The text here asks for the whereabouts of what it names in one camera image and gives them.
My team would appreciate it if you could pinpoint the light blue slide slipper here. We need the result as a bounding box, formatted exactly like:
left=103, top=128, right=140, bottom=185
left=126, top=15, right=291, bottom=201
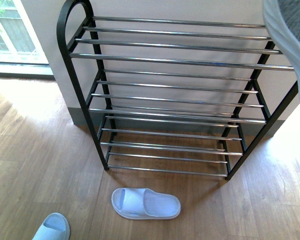
left=32, top=212, right=71, bottom=240
left=111, top=187, right=181, bottom=220

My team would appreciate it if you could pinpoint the grey knit sneaker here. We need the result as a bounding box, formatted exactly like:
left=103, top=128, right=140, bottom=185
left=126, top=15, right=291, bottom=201
left=262, top=0, right=300, bottom=99

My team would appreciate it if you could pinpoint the black metal shoe rack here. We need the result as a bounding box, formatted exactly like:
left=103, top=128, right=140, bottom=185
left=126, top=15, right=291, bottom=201
left=56, top=0, right=298, bottom=180

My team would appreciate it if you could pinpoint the dark grey window frame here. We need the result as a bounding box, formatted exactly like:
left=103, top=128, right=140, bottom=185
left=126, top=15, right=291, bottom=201
left=0, top=0, right=54, bottom=79

